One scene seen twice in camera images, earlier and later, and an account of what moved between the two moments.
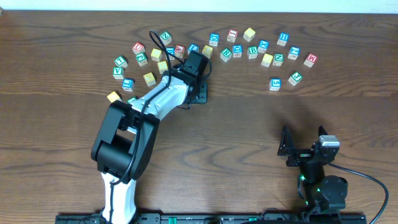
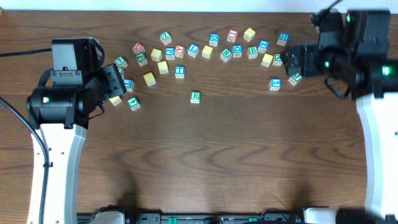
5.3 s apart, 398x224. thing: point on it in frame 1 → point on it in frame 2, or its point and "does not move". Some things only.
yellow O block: x=267 y=60 does not move
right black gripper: x=301 y=154 → x=314 y=51
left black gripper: x=201 y=94 → x=115 y=80
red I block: x=232 y=35 does not move
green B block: x=252 y=52 does not move
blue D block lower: x=237 y=50 does not move
